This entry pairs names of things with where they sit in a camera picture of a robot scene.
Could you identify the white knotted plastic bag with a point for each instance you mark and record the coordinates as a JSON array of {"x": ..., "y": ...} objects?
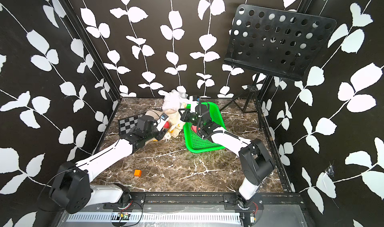
[{"x": 174, "y": 100}]

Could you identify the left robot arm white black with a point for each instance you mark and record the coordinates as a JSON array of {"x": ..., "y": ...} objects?
[{"x": 72, "y": 187}]

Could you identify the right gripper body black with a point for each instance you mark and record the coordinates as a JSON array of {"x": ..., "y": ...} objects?
[{"x": 194, "y": 119}]

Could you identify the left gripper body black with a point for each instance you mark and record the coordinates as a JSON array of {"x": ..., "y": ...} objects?
[{"x": 154, "y": 133}]

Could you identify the yellow banana print plastic bag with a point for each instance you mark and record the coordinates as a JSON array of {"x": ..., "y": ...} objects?
[{"x": 176, "y": 125}]

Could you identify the white slotted cable duct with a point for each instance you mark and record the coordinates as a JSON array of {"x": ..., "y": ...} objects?
[{"x": 132, "y": 218}]

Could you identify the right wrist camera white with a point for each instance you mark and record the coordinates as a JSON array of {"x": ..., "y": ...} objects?
[{"x": 194, "y": 102}]

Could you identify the black white checkerboard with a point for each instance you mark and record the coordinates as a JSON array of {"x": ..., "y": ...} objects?
[{"x": 125, "y": 125}]

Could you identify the black perforated music stand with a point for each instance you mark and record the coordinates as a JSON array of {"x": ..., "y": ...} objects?
[{"x": 278, "y": 44}]

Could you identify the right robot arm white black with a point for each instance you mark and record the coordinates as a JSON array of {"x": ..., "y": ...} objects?
[{"x": 256, "y": 161}]

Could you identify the small orange cube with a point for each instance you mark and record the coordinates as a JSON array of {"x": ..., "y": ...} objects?
[{"x": 138, "y": 173}]

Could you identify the red apple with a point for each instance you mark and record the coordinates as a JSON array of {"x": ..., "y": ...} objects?
[
  {"x": 166, "y": 125},
  {"x": 195, "y": 129}
]

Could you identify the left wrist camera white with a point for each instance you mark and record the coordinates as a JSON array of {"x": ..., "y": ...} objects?
[{"x": 161, "y": 121}]

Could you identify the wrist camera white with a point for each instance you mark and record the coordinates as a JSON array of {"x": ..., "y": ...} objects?
[
  {"x": 194, "y": 102},
  {"x": 161, "y": 121}
]

